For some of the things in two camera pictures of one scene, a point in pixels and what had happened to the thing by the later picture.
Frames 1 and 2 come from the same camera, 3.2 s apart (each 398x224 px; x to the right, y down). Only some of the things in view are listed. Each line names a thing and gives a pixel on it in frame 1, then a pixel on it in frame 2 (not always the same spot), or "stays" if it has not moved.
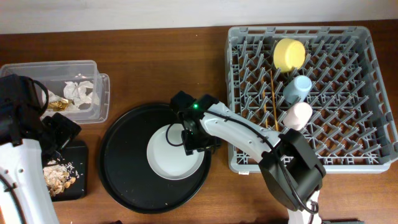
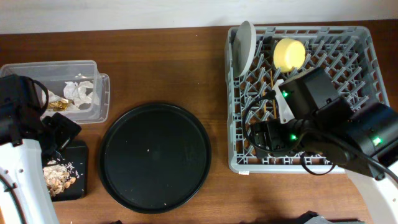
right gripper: [188, 140] to [271, 126]
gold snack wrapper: [58, 106] stays
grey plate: [166, 155] to [244, 49]
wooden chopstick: [274, 102] stays
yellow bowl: [289, 55] stays
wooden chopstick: [264, 101] stays
